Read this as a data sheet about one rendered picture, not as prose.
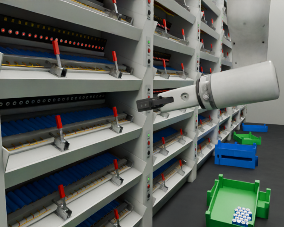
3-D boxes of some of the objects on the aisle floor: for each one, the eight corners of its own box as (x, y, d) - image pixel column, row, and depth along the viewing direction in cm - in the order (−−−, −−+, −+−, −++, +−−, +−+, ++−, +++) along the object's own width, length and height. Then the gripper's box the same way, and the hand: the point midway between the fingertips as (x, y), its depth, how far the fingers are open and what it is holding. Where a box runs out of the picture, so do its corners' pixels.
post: (196, 178, 182) (203, -88, 161) (192, 182, 174) (199, -97, 153) (169, 173, 191) (172, -78, 171) (164, 177, 183) (167, -86, 162)
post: (152, 227, 121) (154, -191, 100) (142, 238, 112) (143, -215, 92) (116, 216, 130) (111, -167, 109) (104, 225, 122) (97, -188, 101)
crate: (253, 238, 112) (253, 224, 109) (205, 226, 121) (204, 213, 118) (259, 192, 136) (259, 180, 132) (219, 185, 145) (218, 173, 142)
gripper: (212, 77, 70) (151, 91, 79) (193, 77, 56) (121, 93, 65) (217, 105, 70) (155, 115, 79) (199, 111, 56) (127, 123, 65)
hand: (147, 104), depth 71 cm, fingers open, 3 cm apart
